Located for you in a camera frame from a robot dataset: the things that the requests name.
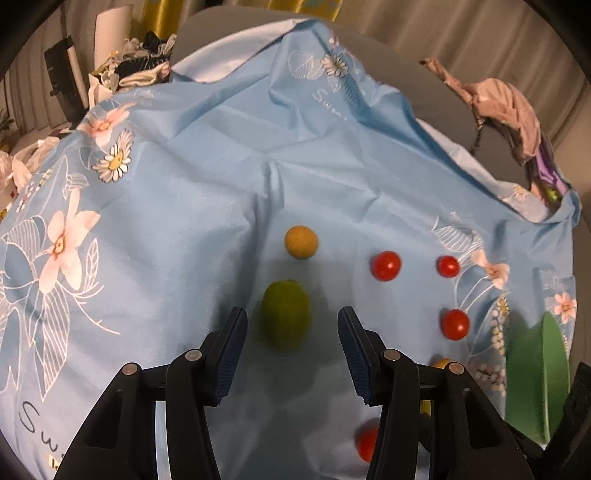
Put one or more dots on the black stand device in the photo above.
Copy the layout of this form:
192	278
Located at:
65	76

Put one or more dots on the purple clothes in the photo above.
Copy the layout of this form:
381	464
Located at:
546	179

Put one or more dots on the pink clothes pile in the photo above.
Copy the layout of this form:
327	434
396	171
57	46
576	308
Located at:
500	102

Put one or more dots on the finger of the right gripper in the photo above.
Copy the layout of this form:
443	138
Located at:
568	453

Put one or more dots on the grey sofa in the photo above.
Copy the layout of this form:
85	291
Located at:
430	99

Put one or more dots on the white paper roll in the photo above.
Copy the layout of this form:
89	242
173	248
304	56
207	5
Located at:
112	27

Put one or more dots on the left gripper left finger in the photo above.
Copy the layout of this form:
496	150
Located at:
117	440

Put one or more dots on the large red tomato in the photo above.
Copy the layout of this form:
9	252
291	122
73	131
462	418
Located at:
455	324

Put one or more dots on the large tan round fruit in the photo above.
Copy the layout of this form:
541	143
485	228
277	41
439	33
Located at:
440	363

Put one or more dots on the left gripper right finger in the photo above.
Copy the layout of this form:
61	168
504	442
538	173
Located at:
442	410

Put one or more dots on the clutter pile of cloths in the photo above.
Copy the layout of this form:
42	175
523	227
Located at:
136	64

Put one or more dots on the blue floral cloth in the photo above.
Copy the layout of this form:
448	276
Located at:
168	206

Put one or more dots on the small tan round fruit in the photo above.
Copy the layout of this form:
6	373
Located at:
301	242

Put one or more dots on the large green oval fruit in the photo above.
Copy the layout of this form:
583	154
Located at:
285	315

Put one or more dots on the green plastic bowl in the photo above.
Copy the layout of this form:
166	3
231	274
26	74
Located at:
538	380

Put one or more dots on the yellow patterned curtain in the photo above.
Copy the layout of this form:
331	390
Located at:
211	20

